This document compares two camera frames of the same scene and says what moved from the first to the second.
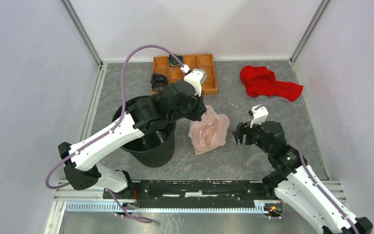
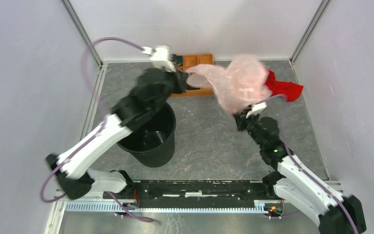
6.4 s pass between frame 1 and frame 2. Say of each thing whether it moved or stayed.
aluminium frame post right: stayed
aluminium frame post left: stayed
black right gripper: moved
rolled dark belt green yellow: stayed
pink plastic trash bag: moved
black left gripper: moved
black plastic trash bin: stayed
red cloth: stayed
